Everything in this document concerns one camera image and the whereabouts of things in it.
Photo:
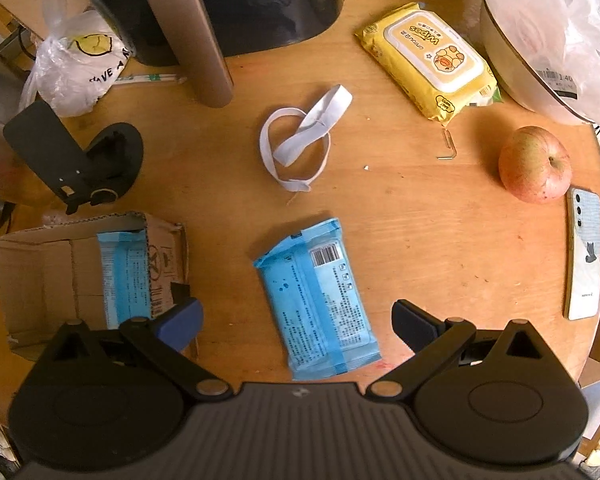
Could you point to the wrapped chopsticks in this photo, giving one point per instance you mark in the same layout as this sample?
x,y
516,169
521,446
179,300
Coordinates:
x,y
150,78

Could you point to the blue wet wipes packet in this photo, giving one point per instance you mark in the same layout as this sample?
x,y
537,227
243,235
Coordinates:
x,y
125,280
315,300

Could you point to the red apple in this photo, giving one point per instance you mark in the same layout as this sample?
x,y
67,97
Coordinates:
x,y
535,165

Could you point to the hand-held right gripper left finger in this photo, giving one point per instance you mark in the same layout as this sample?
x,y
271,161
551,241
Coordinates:
x,y
184,321

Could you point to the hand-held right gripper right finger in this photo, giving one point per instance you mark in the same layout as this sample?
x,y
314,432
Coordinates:
x,y
411,322

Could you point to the clear plastic bag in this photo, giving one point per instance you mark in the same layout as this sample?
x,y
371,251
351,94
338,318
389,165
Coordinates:
x,y
570,5

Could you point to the wooden desktop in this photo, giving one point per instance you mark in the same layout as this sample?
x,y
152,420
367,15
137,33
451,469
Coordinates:
x,y
405,220

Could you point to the metal hex key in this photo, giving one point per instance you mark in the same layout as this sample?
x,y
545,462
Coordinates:
x,y
449,143

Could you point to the grey lidded container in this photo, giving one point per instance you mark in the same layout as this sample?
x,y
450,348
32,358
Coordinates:
x,y
0,80

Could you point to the cardboard box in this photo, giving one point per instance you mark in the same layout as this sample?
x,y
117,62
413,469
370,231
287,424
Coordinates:
x,y
40,280

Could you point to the black kitchen appliance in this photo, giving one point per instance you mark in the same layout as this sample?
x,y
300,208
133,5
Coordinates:
x,y
280,0

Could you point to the white elastic band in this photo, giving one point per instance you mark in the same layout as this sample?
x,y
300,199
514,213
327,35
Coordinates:
x,y
330,110

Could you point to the black plastic stand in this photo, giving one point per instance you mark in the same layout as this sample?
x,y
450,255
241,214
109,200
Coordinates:
x,y
45,145

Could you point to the white smiley plastic bag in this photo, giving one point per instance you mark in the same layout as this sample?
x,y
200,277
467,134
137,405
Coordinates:
x,y
75,75

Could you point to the white smartphone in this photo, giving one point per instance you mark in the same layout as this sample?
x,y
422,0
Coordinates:
x,y
585,260

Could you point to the yellow wet wipes pack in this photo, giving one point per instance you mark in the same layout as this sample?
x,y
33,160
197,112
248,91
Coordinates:
x,y
430,60

